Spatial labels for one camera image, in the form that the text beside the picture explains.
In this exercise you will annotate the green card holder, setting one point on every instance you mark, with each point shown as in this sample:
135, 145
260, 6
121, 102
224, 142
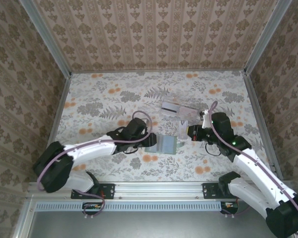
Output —
154, 150

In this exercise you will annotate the card with black magnetic stripe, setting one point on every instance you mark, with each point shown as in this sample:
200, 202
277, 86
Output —
171, 106

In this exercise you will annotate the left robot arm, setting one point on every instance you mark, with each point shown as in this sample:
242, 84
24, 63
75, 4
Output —
89, 148

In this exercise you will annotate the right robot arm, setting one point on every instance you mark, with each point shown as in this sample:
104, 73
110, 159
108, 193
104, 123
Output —
258, 178

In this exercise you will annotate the floral patterned table cover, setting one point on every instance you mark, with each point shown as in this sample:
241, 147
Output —
164, 168

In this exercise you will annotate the grey sheet metal panel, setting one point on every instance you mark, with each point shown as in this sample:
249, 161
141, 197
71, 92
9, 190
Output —
151, 225

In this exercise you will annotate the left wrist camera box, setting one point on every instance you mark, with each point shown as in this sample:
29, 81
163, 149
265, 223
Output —
147, 124

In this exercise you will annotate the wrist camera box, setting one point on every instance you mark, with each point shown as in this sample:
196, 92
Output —
206, 120
147, 124

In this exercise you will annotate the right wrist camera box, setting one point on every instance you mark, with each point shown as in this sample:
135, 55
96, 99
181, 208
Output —
206, 120

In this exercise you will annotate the aluminium side rail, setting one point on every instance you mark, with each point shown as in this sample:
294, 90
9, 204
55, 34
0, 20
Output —
55, 124
262, 124

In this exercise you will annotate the long aluminium mounting rail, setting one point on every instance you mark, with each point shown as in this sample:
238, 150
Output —
159, 191

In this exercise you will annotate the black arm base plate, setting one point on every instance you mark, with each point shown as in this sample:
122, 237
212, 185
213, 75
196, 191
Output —
109, 191
209, 191

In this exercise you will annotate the thin aluminium edge rail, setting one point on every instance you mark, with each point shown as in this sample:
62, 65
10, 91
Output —
159, 71

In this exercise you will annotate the aluminium corner post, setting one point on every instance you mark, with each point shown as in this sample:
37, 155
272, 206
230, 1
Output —
265, 37
48, 37

